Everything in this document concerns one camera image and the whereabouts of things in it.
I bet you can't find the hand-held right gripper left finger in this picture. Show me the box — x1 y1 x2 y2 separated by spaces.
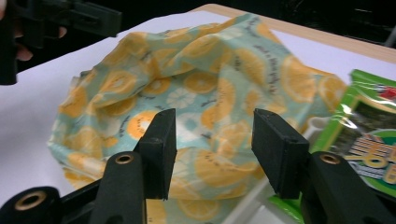
134 107 177 200

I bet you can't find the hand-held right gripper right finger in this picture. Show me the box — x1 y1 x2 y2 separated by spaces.
251 107 311 200

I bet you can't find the green snack packet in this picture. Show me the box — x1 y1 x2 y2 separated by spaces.
267 68 396 224

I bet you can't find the orange print cloth bag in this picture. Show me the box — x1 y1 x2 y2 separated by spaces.
46 12 348 224

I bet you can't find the white paper sheet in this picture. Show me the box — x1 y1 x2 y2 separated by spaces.
0 10 396 206

